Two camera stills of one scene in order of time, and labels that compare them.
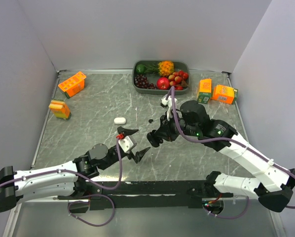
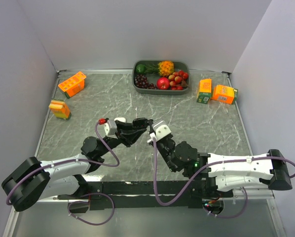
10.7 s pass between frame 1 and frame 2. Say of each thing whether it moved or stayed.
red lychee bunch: stayed
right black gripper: moved
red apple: stayed
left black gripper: moved
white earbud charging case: stayed
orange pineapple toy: stayed
